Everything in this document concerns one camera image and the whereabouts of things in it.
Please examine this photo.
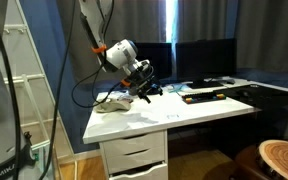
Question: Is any beige cloth bag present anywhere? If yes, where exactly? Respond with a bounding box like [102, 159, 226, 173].
[94, 98, 132, 114]

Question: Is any clear green-top plastic bag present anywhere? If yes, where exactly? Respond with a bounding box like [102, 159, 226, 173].
[168, 83, 186, 95]

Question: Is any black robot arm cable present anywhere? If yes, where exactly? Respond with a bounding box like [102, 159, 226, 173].
[71, 0, 156, 110]

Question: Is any white ladder shelf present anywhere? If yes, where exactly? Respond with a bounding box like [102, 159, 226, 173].
[1, 0, 79, 180]

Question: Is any black computer monitor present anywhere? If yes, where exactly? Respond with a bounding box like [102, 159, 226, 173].
[133, 41, 173, 82]
[175, 37, 238, 90]

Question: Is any grey curtain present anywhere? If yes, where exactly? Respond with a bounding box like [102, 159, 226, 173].
[177, 0, 288, 74]
[56, 0, 167, 85]

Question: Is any round wood-print stool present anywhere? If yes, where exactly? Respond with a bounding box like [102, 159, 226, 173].
[256, 139, 288, 180]

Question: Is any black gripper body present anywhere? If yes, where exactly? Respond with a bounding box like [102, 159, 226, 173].
[128, 68, 159, 97]

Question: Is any orange cable clip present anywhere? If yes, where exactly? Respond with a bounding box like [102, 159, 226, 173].
[91, 44, 108, 55]
[120, 79, 132, 89]

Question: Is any thick black base cable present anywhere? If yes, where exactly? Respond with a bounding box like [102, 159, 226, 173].
[0, 0, 78, 180]

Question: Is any white drawer unit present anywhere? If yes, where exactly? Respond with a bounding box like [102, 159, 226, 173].
[98, 129, 169, 180]

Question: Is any black desk mat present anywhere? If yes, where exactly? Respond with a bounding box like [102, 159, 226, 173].
[223, 84, 288, 108]

